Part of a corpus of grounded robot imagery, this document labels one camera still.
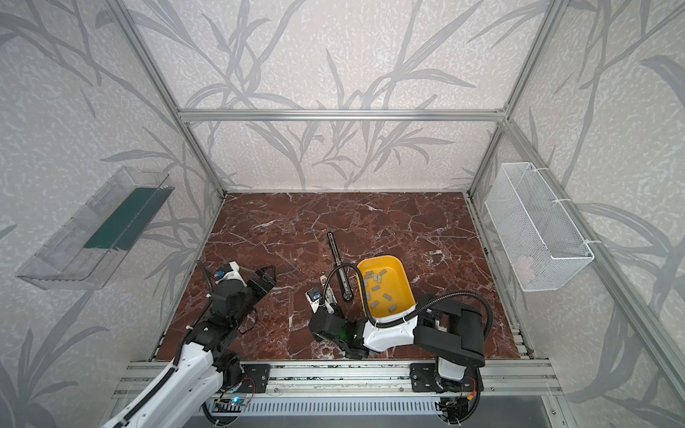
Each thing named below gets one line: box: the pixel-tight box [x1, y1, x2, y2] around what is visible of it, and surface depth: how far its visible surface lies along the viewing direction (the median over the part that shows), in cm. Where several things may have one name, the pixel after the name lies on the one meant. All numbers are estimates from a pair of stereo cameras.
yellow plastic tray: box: [356, 255, 417, 321], surface depth 93 cm
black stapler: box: [327, 230, 354, 302], surface depth 92 cm
